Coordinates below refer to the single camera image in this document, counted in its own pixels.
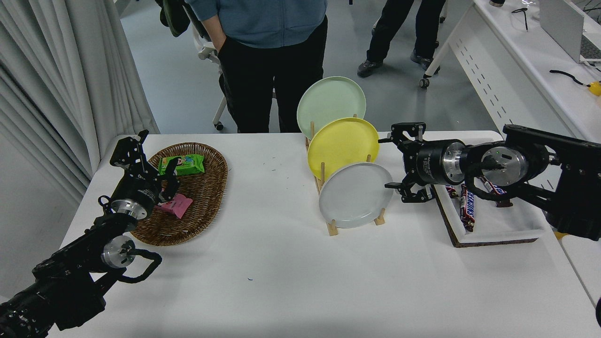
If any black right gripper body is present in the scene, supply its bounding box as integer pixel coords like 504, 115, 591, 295
405, 140, 452, 186

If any white curtain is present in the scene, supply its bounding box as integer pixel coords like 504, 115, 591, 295
0, 0, 160, 207

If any person in black trousers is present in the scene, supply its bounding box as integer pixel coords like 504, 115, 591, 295
357, 0, 447, 78

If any silver laptop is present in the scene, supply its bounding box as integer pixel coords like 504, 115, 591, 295
539, 0, 601, 64

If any brown wicker basket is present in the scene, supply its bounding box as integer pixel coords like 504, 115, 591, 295
131, 142, 229, 247

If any yellow plate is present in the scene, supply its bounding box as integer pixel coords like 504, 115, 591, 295
307, 117, 380, 180

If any white desk with perforated panel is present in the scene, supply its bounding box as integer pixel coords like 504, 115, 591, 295
419, 0, 601, 198

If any grey plate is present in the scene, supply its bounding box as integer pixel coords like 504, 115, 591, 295
319, 162, 395, 229

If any green snack packet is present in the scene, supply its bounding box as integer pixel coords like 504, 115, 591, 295
158, 154, 205, 177

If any dark green jacket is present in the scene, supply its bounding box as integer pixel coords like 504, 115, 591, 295
155, 0, 191, 38

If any white tray with cork base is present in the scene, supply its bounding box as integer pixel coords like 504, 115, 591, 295
421, 138, 549, 248

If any wooden plate rack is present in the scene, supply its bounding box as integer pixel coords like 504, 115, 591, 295
304, 114, 386, 237

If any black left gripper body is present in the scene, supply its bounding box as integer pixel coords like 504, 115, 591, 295
112, 171, 164, 215

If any person in blue top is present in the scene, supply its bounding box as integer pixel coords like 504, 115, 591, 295
185, 0, 328, 134

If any pink snack packet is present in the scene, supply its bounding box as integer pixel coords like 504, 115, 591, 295
159, 192, 193, 219

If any thick black cable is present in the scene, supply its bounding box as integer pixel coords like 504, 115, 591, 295
549, 69, 588, 88

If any pale green plate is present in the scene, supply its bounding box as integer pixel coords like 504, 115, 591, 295
297, 76, 367, 140

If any thin black cable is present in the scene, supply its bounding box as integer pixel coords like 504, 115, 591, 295
511, 7, 530, 31

